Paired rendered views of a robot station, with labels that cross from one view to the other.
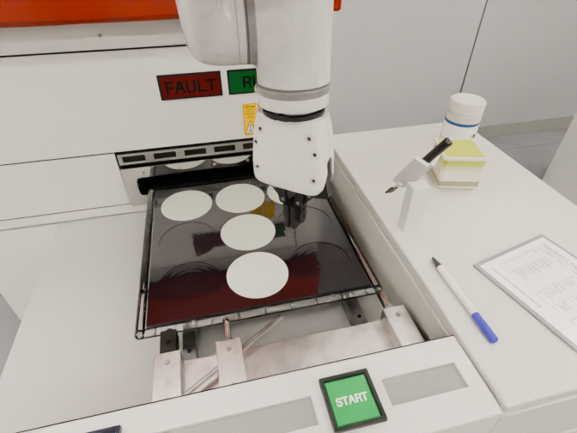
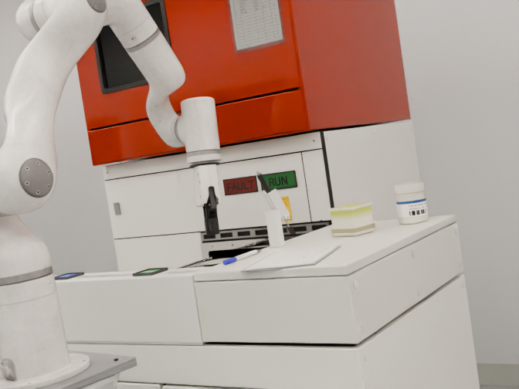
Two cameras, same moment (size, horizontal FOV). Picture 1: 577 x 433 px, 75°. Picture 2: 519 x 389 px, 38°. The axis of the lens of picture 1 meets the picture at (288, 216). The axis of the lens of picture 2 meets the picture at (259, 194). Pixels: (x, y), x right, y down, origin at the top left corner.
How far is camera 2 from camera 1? 1.61 m
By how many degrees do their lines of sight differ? 55
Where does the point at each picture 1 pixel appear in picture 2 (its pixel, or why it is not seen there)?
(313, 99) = (198, 155)
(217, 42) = (165, 135)
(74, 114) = (183, 204)
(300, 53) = (189, 136)
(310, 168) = (199, 189)
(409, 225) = (272, 241)
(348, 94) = not seen: outside the picture
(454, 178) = (339, 226)
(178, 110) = (234, 202)
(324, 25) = (199, 125)
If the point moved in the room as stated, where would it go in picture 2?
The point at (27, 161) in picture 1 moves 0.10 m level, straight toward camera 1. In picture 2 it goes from (160, 234) to (151, 238)
